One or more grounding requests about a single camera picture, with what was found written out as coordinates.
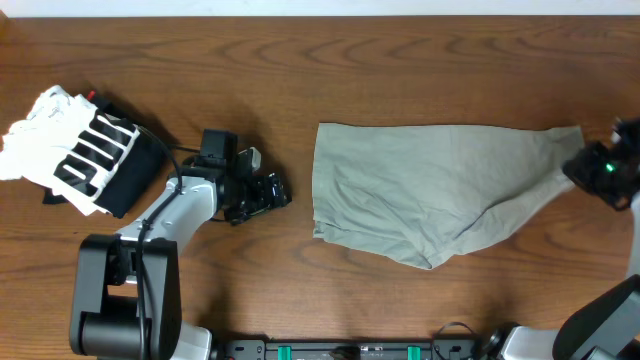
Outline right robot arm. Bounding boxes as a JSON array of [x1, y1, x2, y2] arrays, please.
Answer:
[[483, 118, 639, 360]]

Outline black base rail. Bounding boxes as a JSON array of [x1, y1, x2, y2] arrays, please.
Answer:
[[208, 322, 504, 360]]

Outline white black printed folded shirt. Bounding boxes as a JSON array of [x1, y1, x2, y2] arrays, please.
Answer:
[[1, 85, 165, 218]]

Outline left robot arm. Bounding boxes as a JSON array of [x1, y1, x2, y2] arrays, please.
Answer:
[[69, 129, 291, 359]]

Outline grey-green shorts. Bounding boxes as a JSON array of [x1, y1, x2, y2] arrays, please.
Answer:
[[312, 123, 584, 270]]

